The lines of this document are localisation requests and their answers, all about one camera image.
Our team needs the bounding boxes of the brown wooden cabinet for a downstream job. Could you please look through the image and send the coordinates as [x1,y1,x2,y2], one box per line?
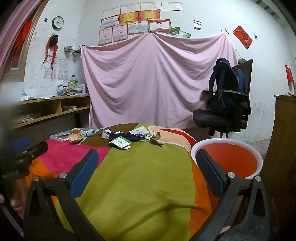
[261,94,296,209]

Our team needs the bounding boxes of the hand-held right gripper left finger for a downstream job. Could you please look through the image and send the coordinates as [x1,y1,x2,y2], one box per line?
[23,149,104,241]

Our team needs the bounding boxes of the pink cloth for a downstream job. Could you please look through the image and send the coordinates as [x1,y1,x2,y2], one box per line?
[0,0,47,61]

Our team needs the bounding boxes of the dark blue backpack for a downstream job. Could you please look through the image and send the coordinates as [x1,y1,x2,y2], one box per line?
[208,58,245,117]

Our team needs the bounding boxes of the red hanging scarf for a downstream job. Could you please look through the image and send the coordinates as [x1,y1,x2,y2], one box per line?
[42,34,59,72]

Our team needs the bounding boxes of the green photo prints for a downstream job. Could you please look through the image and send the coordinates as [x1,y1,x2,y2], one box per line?
[170,27,192,39]

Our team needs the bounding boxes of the black office chair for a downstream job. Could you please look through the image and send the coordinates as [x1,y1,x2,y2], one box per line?
[193,58,253,139]

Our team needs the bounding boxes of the red hanging ornament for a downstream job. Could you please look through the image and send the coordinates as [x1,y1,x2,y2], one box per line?
[285,62,295,84]

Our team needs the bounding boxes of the white paper packet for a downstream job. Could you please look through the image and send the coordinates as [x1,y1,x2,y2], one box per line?
[129,126,150,135]

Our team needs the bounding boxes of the colourful patchwork blanket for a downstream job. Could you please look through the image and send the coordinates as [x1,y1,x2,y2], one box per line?
[23,123,222,241]

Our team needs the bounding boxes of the metal wire wall rack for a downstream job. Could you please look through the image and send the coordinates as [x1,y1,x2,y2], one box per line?
[63,44,85,56]

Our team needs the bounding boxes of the wooden window frame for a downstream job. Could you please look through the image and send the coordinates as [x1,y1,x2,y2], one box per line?
[0,0,50,82]

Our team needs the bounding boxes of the red basin with white rim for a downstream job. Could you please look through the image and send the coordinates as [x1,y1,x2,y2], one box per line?
[191,138,263,179]

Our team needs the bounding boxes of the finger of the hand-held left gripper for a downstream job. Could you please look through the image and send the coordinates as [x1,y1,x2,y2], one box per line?
[9,136,31,146]
[22,141,48,163]

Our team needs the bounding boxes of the green white medicine box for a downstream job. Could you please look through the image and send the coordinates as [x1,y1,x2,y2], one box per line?
[107,137,132,151]

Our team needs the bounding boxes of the red cloth in window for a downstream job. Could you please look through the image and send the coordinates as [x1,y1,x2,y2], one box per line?
[11,20,33,67]

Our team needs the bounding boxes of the pink hanging bed sheet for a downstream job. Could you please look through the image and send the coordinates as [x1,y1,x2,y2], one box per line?
[81,31,238,130]

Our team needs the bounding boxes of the wooden desk shelf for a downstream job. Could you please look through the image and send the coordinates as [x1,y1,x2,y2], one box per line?
[9,94,90,130]

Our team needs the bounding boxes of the brown paper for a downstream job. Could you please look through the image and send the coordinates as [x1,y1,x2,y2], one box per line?
[69,129,84,144]

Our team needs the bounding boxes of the red paper wall decoration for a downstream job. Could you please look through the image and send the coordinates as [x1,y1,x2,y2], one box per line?
[232,25,253,49]

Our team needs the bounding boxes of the wall of framed certificates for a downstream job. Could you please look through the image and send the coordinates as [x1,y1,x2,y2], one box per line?
[98,2,184,46]

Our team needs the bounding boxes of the paper wall calendars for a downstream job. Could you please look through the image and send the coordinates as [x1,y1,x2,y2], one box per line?
[43,59,67,79]

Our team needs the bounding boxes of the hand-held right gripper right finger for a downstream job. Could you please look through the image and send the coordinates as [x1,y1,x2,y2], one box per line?
[196,149,277,241]

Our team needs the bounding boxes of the blue children's book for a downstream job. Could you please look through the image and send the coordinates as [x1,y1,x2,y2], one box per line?
[50,130,78,142]

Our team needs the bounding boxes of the dark dried leaf wrapper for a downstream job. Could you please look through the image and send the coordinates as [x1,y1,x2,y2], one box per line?
[149,131,164,146]

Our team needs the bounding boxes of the stack of books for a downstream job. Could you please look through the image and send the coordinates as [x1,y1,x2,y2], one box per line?
[57,85,87,96]

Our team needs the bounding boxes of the round wall clock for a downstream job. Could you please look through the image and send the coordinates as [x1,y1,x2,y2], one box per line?
[51,16,64,30]

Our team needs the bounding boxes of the person's left hand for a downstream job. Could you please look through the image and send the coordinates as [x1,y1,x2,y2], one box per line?
[0,194,24,212]

